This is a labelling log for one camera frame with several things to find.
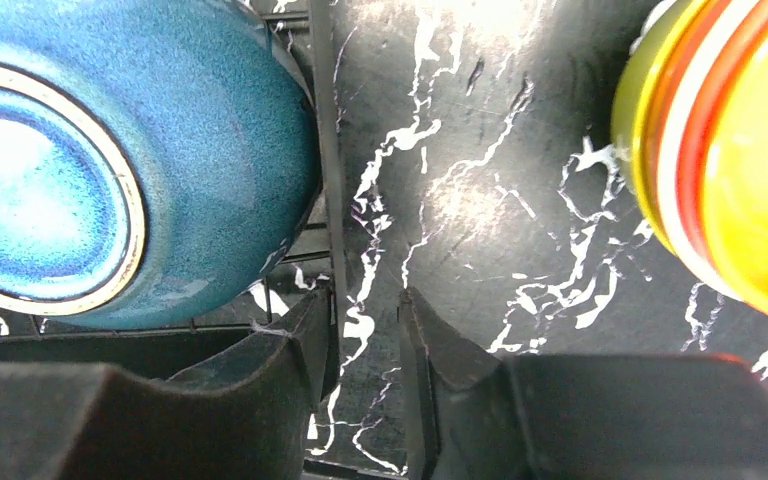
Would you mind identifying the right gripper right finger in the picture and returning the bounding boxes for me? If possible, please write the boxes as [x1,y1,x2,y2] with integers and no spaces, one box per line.
[397,287,768,479]

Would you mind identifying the lime green square bowl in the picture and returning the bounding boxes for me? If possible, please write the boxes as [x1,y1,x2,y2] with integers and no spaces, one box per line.
[702,33,768,315]

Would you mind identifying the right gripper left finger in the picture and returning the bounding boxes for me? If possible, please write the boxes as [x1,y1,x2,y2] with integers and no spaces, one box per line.
[0,287,337,479]

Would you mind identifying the dark blue glazed bowl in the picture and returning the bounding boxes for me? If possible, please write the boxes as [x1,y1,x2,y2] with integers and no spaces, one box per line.
[0,1,321,330]

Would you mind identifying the glossy orange plastic bowl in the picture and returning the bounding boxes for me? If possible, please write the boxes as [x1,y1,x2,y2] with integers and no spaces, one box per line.
[673,1,768,267]

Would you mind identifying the orange bowl white inside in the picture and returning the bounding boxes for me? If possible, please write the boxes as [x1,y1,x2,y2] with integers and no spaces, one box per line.
[644,1,739,299]

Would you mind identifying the black wire dish rack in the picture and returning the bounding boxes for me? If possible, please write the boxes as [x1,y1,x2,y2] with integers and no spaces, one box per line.
[0,0,352,480]

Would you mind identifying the yellow plastic bowl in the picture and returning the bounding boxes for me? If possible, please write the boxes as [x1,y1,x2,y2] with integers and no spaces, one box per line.
[610,1,707,251]

